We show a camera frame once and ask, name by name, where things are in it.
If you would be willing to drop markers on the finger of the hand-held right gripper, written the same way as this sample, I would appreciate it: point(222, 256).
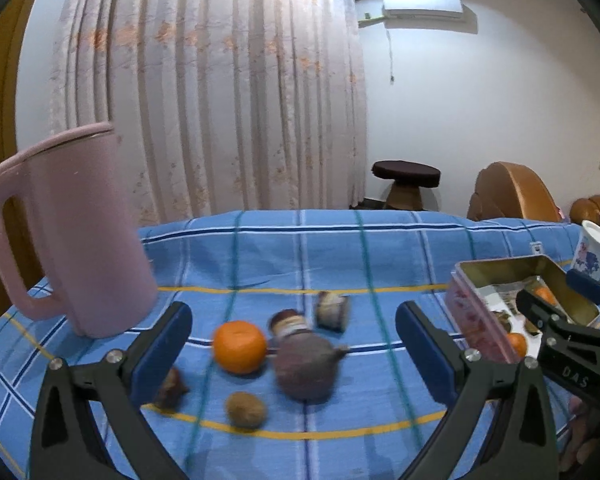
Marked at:
point(535, 305)
point(587, 285)

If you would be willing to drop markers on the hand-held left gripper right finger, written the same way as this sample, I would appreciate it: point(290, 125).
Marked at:
point(425, 355)

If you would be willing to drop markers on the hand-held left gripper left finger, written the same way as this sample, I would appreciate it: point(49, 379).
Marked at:
point(157, 355)

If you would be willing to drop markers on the orange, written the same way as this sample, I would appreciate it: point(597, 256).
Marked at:
point(517, 344)
point(546, 296)
point(240, 347)

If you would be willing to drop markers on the brown round fruit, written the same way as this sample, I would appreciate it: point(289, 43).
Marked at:
point(245, 410)
point(176, 387)

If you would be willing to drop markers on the pink tin box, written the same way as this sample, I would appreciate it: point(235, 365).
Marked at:
point(470, 310)

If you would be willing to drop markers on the purple passion fruit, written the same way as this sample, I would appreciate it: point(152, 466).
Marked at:
point(305, 370)

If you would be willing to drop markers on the small jar with dark label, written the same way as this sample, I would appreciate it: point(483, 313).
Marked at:
point(287, 324)

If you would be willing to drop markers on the person's right hand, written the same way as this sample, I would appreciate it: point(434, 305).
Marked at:
point(582, 440)

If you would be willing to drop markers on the white floral mug with lid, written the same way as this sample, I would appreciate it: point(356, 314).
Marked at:
point(590, 255)

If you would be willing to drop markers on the white paper insert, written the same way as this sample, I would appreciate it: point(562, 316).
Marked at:
point(500, 296)

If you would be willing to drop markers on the white cloth label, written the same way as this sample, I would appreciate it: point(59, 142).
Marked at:
point(536, 248)

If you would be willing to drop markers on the brown leather sofa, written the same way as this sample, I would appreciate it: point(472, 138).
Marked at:
point(587, 207)

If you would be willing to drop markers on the brown leather armchair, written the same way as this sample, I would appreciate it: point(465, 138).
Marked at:
point(515, 190)

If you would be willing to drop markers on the blue plaid blanket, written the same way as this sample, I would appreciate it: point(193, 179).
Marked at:
point(330, 260)

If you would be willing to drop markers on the pink plastic pitcher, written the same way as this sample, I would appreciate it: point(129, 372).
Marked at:
point(80, 235)

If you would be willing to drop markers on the dark round stool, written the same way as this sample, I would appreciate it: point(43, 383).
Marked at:
point(405, 170)

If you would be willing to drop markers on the beige floral curtain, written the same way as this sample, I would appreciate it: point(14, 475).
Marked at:
point(205, 85)

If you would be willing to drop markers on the white air conditioner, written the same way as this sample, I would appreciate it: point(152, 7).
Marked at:
point(422, 5)

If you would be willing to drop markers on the air conditioner pipe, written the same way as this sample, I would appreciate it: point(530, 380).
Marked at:
point(372, 20)

